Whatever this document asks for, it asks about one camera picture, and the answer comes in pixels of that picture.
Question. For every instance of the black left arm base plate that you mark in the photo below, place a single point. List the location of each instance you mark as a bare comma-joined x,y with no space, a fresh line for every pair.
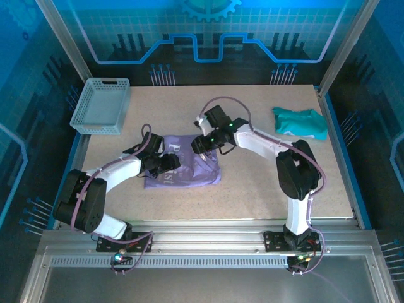
140,236

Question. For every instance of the purple t-shirt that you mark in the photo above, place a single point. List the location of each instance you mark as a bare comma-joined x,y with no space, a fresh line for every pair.
195,176

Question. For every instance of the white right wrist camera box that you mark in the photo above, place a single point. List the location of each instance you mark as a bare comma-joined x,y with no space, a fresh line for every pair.
204,126

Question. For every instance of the aluminium frame post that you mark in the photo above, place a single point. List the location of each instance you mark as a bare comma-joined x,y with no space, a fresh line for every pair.
345,47
65,41

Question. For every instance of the grey metal front panel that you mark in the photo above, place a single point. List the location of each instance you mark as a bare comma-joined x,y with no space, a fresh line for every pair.
205,287

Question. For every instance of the aluminium mounting rail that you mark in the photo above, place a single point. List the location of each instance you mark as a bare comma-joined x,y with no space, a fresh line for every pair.
205,236

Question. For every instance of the small status light board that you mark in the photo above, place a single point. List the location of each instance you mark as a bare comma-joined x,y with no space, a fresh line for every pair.
300,259
120,258

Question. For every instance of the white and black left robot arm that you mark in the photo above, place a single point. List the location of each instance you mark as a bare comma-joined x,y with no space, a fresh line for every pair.
116,170

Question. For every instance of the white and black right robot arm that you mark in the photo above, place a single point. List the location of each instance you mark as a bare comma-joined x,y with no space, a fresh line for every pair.
262,142

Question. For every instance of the light blue perforated plastic basket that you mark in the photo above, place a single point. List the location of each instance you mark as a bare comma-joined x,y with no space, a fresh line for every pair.
98,107

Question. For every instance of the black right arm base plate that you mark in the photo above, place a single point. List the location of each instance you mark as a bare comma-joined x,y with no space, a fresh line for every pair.
271,243

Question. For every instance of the teal folded cloth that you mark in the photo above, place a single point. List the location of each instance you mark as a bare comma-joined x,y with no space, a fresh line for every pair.
306,123

